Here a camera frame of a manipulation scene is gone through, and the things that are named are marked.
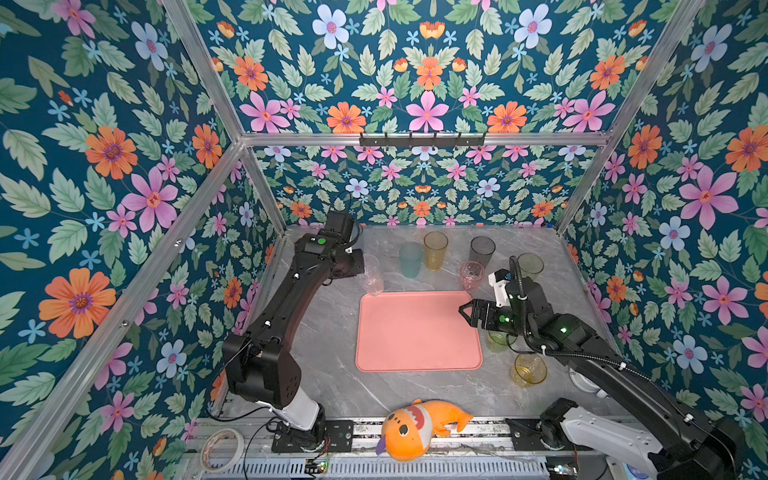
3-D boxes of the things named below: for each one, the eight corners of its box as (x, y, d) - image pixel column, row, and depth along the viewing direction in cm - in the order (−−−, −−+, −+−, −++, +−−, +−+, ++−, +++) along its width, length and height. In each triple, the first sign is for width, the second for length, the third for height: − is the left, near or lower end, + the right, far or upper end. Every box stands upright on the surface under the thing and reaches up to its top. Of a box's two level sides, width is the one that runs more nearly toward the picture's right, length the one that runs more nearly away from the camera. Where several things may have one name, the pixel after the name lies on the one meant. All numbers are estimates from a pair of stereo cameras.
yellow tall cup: (425, 271, 109) (426, 245, 98) (424, 257, 113) (426, 231, 102) (444, 271, 109) (449, 245, 98) (443, 257, 113) (447, 231, 102)
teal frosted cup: (399, 278, 107) (399, 261, 99) (400, 262, 112) (399, 245, 104) (421, 278, 107) (422, 261, 99) (421, 262, 112) (422, 245, 104)
